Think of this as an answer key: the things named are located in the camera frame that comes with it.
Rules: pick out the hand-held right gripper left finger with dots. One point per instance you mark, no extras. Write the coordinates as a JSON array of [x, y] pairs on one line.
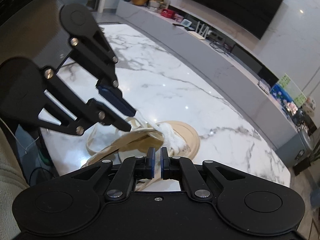
[[151, 163]]

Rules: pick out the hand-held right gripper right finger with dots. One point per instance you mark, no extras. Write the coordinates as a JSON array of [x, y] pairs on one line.
[[164, 165]]

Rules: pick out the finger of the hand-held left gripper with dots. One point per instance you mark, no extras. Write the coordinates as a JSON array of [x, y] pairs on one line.
[[112, 117], [117, 100]]

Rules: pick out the white shoelace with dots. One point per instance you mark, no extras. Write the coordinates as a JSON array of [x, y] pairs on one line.
[[172, 137]]

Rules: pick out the cream canvas shoe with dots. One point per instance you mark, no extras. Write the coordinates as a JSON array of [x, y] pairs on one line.
[[185, 130]]

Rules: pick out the person's beige clothing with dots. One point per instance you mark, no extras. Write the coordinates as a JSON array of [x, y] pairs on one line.
[[10, 175]]

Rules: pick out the grey television console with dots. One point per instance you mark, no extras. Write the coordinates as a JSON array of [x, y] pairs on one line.
[[200, 62]]

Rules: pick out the black remote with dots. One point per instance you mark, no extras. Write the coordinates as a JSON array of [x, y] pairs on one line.
[[178, 25]]

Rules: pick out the red box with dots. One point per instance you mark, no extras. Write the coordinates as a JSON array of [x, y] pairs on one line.
[[168, 13]]

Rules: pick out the pink box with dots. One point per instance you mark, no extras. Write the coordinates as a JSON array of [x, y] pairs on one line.
[[179, 18]]

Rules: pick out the small white display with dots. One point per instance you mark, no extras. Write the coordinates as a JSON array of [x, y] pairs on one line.
[[186, 23]]

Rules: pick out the white router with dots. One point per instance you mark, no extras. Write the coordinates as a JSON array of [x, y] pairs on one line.
[[202, 31]]

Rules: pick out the flat white book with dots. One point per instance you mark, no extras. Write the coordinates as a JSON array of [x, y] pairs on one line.
[[263, 85]]

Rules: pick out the small photo cards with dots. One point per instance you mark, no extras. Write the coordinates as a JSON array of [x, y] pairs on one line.
[[291, 107]]

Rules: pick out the blue and green painting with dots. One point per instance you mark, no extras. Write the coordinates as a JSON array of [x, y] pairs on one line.
[[285, 95]]

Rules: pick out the grey trash bin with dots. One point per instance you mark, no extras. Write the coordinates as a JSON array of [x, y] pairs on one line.
[[303, 152]]

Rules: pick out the black and white figurines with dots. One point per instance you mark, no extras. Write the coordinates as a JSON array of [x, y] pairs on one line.
[[306, 122]]

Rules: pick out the black television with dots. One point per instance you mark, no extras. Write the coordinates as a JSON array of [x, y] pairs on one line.
[[232, 2]]

